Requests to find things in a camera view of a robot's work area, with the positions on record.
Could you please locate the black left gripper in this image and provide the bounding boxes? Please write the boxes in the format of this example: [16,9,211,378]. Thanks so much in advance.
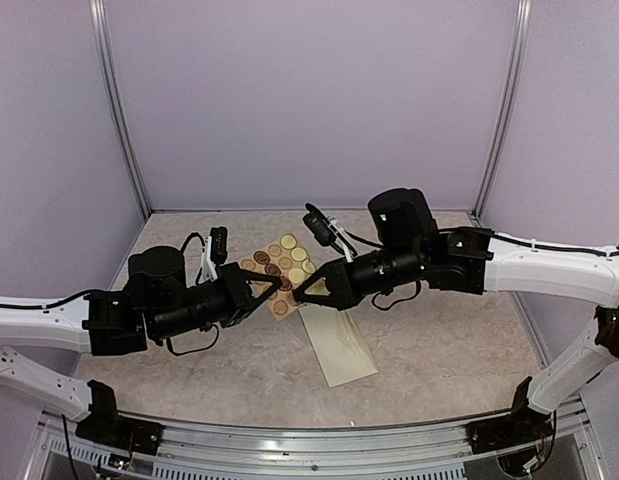
[150,262,282,341]

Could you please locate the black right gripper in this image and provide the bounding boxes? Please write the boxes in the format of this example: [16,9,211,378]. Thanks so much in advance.
[292,242,425,311]

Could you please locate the round seal sticker sheet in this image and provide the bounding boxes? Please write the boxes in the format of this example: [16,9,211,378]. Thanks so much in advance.
[239,233,317,322]

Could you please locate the cream paper envelope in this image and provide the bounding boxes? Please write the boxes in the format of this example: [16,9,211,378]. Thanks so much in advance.
[299,305,378,388]

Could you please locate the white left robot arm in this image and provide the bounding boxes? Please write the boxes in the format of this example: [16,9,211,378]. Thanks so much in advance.
[0,246,282,445]

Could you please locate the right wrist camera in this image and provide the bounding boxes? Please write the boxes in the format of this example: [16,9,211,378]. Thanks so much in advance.
[302,203,358,262]

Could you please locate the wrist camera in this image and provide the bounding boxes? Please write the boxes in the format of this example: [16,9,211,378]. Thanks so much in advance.
[195,226,228,285]
[302,203,358,262]

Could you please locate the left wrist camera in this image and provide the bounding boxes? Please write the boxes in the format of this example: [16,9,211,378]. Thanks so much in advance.
[195,226,228,285]

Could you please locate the front aluminium rail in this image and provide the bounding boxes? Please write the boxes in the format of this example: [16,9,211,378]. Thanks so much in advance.
[21,399,608,479]

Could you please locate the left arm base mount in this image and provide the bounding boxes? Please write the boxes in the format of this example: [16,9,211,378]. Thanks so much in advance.
[75,380,164,456]

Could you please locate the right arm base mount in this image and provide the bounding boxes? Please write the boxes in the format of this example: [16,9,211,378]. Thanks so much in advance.
[465,377,555,454]

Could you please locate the left aluminium corner post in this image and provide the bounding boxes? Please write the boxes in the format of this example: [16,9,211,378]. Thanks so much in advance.
[89,0,152,221]

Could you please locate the aluminium corner post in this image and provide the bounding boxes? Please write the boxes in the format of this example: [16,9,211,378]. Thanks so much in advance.
[89,0,152,221]
[472,0,533,223]

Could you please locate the right aluminium corner post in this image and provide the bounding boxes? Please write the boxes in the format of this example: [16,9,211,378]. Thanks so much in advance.
[472,0,533,223]

